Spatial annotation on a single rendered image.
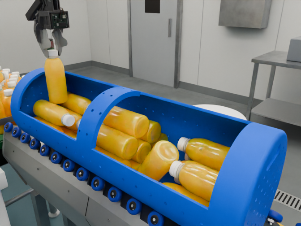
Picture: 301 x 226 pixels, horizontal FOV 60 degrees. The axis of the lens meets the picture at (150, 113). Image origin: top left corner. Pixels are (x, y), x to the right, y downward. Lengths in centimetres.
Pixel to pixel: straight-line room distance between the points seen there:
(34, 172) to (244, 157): 84
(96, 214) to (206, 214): 43
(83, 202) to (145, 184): 35
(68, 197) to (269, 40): 343
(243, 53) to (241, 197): 366
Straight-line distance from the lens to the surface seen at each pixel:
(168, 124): 86
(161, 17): 479
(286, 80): 395
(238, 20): 385
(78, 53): 636
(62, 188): 99
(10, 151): 130
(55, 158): 98
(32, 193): 142
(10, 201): 195
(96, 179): 83
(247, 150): 52
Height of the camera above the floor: 147
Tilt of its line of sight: 23 degrees down
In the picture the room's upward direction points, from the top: straight up
